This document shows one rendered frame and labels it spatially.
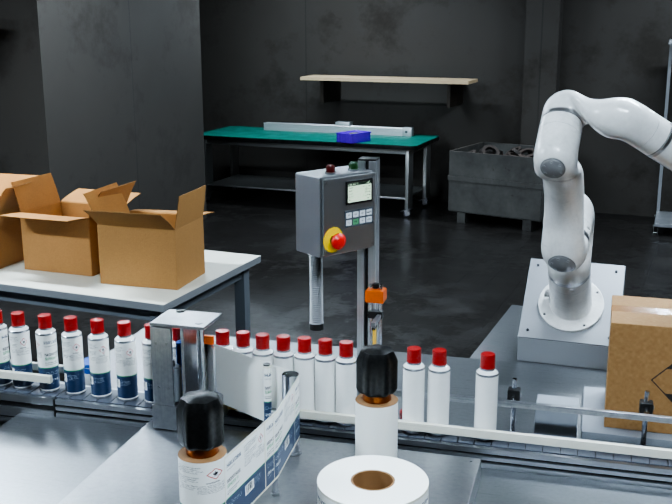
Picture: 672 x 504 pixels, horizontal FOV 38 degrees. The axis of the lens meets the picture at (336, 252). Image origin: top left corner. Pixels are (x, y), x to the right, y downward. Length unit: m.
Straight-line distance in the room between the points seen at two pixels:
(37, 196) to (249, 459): 2.64
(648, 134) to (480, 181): 6.26
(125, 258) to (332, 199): 1.80
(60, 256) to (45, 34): 3.08
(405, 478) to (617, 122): 0.95
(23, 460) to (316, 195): 0.92
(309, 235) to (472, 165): 6.31
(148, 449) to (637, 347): 1.17
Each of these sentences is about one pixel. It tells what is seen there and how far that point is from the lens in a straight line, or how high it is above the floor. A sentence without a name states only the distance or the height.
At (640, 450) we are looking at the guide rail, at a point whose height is 0.91.
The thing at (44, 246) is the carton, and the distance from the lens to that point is 4.20.
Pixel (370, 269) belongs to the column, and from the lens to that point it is 2.34.
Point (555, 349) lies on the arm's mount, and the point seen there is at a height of 0.88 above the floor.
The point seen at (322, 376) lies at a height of 1.00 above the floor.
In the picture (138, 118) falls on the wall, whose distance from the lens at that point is 7.90.
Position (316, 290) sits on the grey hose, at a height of 1.18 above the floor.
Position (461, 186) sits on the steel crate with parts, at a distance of 8.58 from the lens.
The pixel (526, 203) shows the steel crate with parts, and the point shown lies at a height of 0.24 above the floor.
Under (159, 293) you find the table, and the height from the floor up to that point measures 0.78.
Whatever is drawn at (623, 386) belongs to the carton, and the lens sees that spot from 2.44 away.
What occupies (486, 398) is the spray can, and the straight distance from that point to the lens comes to 2.24.
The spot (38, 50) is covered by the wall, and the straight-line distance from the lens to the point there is 6.97.
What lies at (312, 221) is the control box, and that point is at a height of 1.37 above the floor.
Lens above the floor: 1.84
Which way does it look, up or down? 14 degrees down
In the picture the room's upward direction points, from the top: straight up
